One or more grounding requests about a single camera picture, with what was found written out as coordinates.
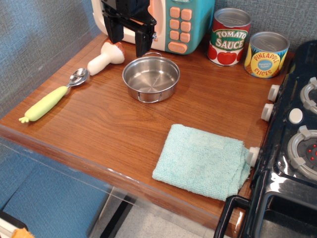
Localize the white stove knob middle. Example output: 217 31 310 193
261 104 274 122

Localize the stainless steel pot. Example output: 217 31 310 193
122 53 180 104

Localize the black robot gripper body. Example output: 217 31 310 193
102 0 157 32

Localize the black toy stove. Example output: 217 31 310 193
214 40 317 238

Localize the tomato sauce can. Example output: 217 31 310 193
208 8 252 66

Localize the teal toy microwave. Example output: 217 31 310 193
92 0 215 55

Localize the white stove knob top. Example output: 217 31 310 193
267 84 280 102

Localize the white stove knob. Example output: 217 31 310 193
261 104 274 122
267 84 280 102
246 147 260 168

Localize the orange plush object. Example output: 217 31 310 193
11 228 34 238

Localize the white toy mushroom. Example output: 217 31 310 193
87 40 126 75

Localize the green handled metal spoon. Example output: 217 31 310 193
19 68 89 123

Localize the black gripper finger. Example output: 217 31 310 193
135 31 157 57
103 13 124 44

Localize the white stove knob bottom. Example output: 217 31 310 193
246 147 260 168

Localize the pineapple slices can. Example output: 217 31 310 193
244 31 290 79

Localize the light blue folded cloth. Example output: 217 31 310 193
152 124 251 201

